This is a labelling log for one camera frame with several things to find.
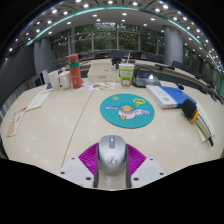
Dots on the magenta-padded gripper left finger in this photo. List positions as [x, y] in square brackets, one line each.
[75, 170]

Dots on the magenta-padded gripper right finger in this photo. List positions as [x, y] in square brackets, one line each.
[148, 170]

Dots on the silver computer mouse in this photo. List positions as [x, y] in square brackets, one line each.
[112, 155]

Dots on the round teal cartoon mouse pad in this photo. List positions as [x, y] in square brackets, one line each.
[127, 110]

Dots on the red and white leaflet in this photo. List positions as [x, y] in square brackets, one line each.
[16, 121]

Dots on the blue and white book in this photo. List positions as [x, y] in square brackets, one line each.
[170, 96]

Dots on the colourful sticker sheet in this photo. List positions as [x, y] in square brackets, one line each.
[96, 86]

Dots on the black gooseneck conference microphone unit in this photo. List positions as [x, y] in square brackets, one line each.
[145, 81]

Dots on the white mug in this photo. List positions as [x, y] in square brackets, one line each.
[65, 80]

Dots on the white paper cup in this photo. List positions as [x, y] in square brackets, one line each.
[54, 80]

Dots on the printed drink cup with straw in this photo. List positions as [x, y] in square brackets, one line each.
[126, 76]

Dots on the red bottle with green band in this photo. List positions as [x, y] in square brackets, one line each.
[75, 73]

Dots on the beige cardboard box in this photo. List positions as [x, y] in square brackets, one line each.
[102, 73]

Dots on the group of dark office chairs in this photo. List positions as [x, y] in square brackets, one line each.
[116, 55]

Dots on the group of ceiling lights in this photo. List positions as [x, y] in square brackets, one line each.
[110, 10]

